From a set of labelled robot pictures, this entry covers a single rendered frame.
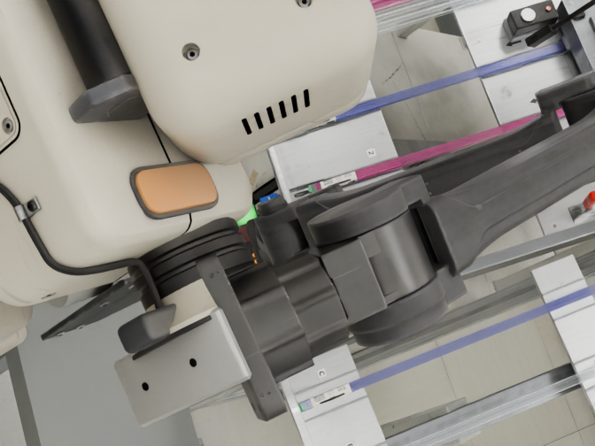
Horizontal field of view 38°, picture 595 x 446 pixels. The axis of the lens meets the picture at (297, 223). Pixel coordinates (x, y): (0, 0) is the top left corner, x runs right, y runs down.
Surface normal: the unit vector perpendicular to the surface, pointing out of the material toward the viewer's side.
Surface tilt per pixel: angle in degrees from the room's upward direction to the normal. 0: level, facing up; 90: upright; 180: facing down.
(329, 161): 44
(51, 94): 16
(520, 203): 21
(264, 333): 38
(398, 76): 0
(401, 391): 0
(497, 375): 0
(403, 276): 31
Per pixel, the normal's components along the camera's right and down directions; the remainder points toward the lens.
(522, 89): -0.02, -0.25
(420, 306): 0.42, -0.07
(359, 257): 0.22, 0.03
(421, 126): 0.64, -0.40
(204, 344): -0.54, 0.14
